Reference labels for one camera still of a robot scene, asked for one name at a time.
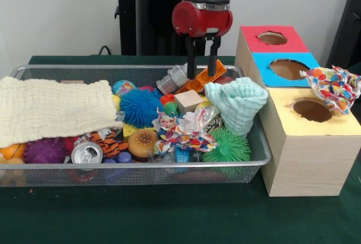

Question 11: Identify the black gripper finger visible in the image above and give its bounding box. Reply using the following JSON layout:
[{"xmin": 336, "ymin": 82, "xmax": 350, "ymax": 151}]
[
  {"xmin": 185, "ymin": 37, "xmax": 197, "ymax": 80},
  {"xmin": 207, "ymin": 36, "xmax": 222, "ymax": 77}
]

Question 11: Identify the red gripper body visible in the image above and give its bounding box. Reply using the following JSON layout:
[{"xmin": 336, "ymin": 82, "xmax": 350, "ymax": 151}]
[{"xmin": 171, "ymin": 0, "xmax": 234, "ymax": 39}]

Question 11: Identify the light blue muslin cloth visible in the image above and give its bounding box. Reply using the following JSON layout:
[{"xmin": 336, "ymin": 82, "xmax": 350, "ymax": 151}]
[{"xmin": 204, "ymin": 76, "xmax": 268, "ymax": 140}]

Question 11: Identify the colourful printed paper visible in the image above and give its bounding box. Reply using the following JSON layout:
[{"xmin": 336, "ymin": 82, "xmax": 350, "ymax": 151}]
[
  {"xmin": 152, "ymin": 107, "xmax": 219, "ymax": 154},
  {"xmin": 299, "ymin": 65, "xmax": 361, "ymax": 115}
]

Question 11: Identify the wooden box with three holes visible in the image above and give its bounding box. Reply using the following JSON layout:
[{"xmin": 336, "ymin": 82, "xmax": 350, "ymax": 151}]
[{"xmin": 235, "ymin": 25, "xmax": 361, "ymax": 198}]

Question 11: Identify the orange toy block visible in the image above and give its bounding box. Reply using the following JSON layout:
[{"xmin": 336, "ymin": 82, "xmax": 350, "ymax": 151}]
[{"xmin": 176, "ymin": 59, "xmax": 227, "ymax": 95}]

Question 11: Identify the silver grey plastic toy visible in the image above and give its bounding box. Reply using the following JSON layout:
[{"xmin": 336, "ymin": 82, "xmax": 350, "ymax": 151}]
[{"xmin": 156, "ymin": 64, "xmax": 189, "ymax": 95}]

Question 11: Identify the plain wooden cube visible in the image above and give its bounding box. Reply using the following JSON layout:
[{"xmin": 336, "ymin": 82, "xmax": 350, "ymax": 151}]
[{"xmin": 174, "ymin": 90, "xmax": 204, "ymax": 115}]

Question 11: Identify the large blue spiky ball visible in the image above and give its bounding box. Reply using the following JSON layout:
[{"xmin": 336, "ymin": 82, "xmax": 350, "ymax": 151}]
[{"xmin": 120, "ymin": 88, "xmax": 164, "ymax": 129}]

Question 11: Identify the green spiky ball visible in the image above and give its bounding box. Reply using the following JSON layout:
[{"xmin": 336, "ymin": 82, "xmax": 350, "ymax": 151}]
[{"xmin": 201, "ymin": 127, "xmax": 251, "ymax": 163}]

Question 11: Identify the toy burger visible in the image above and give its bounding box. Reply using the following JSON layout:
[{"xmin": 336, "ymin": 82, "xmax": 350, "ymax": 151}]
[{"xmin": 126, "ymin": 129, "xmax": 159, "ymax": 163}]

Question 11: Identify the silver drink can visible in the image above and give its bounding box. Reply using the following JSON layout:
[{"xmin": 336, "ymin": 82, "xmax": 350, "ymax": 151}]
[{"xmin": 71, "ymin": 141, "xmax": 104, "ymax": 165}]

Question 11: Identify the cream muslin cloth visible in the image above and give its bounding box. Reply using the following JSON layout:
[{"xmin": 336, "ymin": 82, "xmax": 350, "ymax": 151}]
[{"xmin": 0, "ymin": 76, "xmax": 124, "ymax": 149}]

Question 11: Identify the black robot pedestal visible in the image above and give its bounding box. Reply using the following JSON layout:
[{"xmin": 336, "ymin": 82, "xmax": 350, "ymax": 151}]
[{"xmin": 108, "ymin": 0, "xmax": 228, "ymax": 56}]

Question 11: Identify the wire mesh bin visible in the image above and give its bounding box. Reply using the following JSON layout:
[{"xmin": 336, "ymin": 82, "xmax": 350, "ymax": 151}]
[{"xmin": 0, "ymin": 64, "xmax": 272, "ymax": 188}]

